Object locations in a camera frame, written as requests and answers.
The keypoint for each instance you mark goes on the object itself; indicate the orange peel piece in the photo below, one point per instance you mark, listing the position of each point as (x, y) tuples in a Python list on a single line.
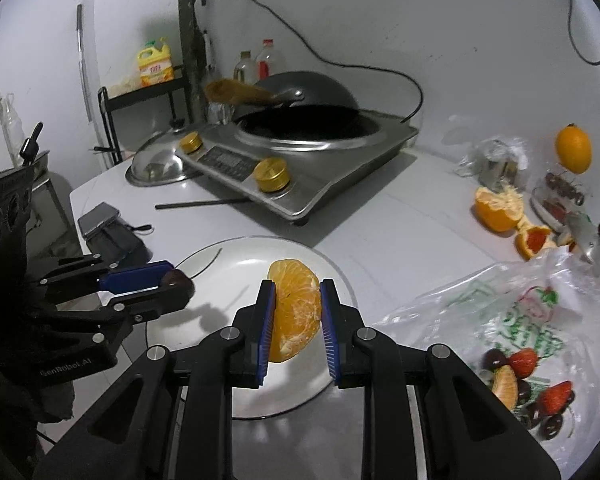
[(534, 242)]

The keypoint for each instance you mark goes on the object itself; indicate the grey vertical pipe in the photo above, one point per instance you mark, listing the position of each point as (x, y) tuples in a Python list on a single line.
[(185, 35)]

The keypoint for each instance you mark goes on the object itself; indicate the whole orange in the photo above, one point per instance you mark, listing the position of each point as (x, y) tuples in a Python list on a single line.
[(574, 150)]

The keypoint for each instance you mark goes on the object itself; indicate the stainless steel stand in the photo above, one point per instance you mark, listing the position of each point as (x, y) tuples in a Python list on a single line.
[(50, 200)]

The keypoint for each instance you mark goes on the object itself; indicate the clear plastic bottle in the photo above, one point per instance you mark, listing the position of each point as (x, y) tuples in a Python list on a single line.
[(10, 125)]

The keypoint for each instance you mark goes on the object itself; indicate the crumpled clear plastic bag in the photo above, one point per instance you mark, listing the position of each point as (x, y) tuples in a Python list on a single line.
[(495, 160)]

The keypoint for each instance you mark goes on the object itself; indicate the black metal rack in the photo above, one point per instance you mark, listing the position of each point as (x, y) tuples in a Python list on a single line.
[(110, 125)]

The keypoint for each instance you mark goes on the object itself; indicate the black chopstick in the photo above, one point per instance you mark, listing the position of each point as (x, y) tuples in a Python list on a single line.
[(205, 203)]

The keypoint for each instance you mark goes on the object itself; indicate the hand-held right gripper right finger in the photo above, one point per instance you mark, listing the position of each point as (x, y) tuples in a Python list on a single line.
[(328, 332)]

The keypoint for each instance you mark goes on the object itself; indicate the stainless steel induction cooker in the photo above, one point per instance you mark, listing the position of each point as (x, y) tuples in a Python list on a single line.
[(330, 170)]

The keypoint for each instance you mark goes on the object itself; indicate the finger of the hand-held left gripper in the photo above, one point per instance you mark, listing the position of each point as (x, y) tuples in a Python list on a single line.
[(135, 276), (150, 302)]

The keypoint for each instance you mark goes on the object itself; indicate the single orange segment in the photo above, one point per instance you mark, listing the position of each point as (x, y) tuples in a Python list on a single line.
[(505, 385)]

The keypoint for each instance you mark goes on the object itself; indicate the pale food packet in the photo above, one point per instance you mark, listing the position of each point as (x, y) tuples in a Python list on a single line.
[(122, 86)]

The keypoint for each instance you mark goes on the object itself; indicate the peeled orange chunk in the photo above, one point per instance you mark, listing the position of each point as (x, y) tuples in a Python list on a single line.
[(295, 305)]

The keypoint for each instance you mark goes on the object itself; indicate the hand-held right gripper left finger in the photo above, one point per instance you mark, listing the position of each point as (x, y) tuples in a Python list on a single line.
[(266, 332)]

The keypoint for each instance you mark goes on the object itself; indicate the black pouch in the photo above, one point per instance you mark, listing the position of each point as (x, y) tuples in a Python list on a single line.
[(117, 245)]

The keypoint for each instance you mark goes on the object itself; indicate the clear printed plastic bag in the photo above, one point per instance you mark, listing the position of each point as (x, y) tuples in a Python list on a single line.
[(570, 320)]

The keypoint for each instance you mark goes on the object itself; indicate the dark power bank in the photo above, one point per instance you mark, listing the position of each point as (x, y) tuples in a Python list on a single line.
[(97, 217)]

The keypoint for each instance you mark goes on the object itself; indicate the yellow oil jug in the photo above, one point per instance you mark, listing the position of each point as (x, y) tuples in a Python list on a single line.
[(155, 67)]

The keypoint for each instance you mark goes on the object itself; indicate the red strawberry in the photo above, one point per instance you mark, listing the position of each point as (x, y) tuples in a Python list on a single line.
[(523, 362), (553, 396)]

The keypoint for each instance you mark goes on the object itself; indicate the black folded umbrella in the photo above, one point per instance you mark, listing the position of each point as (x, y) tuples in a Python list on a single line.
[(199, 60)]

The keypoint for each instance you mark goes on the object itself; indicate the clear dessert cup with fruit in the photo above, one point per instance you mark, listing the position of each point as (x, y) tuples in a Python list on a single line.
[(560, 195)]

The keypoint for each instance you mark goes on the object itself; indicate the grey metal wall bar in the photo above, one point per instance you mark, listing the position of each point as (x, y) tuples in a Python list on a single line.
[(82, 60)]

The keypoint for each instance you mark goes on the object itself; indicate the white plate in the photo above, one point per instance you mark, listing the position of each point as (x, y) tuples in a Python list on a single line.
[(230, 280)]

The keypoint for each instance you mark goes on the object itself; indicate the stainless steel pot lid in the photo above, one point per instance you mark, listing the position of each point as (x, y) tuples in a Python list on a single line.
[(155, 160)]

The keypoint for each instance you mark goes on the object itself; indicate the half-peeled orange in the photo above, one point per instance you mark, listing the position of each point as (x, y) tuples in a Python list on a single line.
[(497, 210)]

